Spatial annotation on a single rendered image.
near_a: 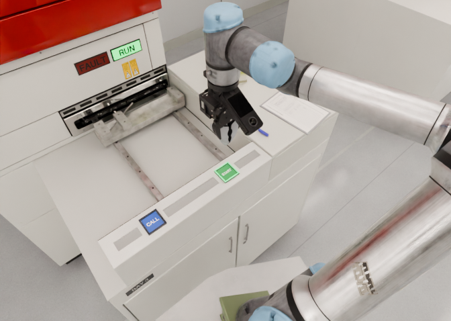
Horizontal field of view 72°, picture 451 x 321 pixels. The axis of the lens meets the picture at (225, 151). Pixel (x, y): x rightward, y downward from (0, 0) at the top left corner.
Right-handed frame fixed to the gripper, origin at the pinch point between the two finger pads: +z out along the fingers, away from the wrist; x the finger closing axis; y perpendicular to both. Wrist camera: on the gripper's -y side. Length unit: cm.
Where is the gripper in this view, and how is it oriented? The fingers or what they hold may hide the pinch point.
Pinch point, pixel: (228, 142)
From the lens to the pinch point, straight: 83.5
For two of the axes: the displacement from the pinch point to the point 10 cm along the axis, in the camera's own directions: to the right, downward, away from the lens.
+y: -6.4, -5.9, 5.0
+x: -7.7, 4.9, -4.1
